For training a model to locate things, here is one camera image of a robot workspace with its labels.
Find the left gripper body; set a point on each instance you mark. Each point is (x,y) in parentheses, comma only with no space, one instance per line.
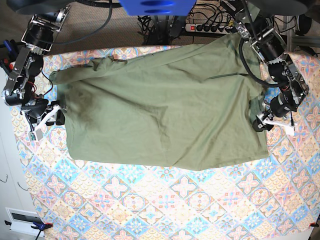
(279,107)

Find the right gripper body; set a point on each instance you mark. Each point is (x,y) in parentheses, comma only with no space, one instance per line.
(35,114)

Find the olive green t-shirt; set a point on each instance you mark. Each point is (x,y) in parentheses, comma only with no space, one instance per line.
(190,107)

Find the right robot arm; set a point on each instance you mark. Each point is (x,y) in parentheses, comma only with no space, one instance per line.
(48,17)

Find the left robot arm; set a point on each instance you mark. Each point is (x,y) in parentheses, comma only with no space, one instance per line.
(270,47)

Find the orange black clamp left edge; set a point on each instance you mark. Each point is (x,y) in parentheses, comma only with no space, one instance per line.
(6,65)

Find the patterned tile tablecloth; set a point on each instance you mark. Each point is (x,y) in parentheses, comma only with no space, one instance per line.
(273,197)

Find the black speaker top right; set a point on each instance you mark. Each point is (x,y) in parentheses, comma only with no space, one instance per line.
(303,25)

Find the blue orange clamp lower left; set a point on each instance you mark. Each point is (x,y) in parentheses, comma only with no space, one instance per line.
(41,226)

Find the orange clamp lower right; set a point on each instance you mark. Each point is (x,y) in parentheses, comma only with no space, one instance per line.
(314,225)

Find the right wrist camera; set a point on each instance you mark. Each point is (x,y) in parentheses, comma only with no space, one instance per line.
(35,135)

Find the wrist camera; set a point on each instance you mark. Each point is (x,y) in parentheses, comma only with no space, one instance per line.
(290,129)
(35,135)

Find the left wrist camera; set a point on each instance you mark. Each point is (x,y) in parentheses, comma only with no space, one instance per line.
(290,129)

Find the power strip with red switch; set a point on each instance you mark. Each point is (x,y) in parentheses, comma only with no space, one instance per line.
(207,29)

